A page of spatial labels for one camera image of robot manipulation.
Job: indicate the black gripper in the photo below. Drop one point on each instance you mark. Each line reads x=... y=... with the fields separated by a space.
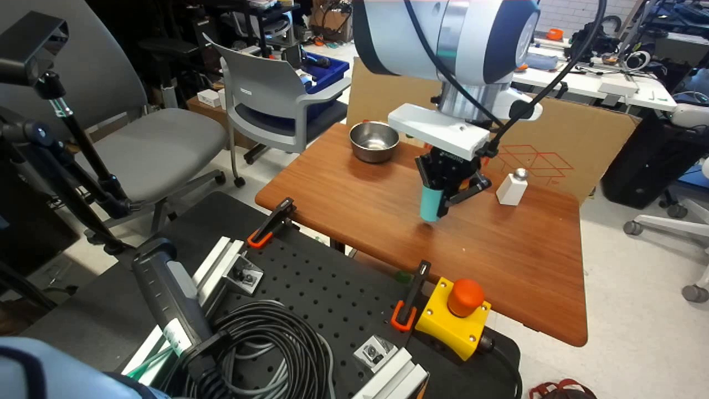
x=455 y=168

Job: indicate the teal plastic cup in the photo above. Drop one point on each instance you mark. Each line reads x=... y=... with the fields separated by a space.
x=427 y=207

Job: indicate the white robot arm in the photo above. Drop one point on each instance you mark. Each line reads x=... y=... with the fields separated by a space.
x=472 y=30

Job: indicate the silver metal bowl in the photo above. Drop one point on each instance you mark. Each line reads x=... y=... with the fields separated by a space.
x=373 y=144

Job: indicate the small white bottle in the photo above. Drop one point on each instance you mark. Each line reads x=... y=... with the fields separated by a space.
x=509 y=192

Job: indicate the yellow emergency stop box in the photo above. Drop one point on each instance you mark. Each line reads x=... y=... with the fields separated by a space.
x=451 y=323

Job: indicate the black perforated breadboard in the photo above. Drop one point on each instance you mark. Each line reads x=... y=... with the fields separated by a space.
x=324 y=296

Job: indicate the brown cardboard sheet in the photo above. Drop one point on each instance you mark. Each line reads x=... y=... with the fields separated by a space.
x=582 y=141

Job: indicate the blue plastic bin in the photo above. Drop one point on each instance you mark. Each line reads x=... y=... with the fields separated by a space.
x=329 y=72

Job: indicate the white desk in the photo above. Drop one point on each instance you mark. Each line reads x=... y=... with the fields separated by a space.
x=589 y=80

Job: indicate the grey plastic chair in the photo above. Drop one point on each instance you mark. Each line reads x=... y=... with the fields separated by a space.
x=273 y=89

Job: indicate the black hard case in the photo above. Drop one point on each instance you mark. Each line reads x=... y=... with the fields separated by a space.
x=650 y=157

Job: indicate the white office chair base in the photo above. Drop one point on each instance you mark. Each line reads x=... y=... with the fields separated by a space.
x=667 y=224

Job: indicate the grey padded office chair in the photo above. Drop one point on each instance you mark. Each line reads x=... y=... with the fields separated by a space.
x=163 y=152

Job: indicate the grey black box device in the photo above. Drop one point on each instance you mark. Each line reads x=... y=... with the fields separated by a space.
x=174 y=296

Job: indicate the black floor mat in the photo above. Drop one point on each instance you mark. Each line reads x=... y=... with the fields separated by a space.
x=95 y=310

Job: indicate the white wrist mount plate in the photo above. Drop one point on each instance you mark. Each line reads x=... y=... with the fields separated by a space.
x=444 y=129

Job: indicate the aluminium extrusion rail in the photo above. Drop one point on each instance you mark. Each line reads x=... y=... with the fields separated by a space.
x=395 y=373
x=217 y=262

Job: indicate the black camera tripod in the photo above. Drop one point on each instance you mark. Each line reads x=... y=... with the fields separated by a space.
x=34 y=35

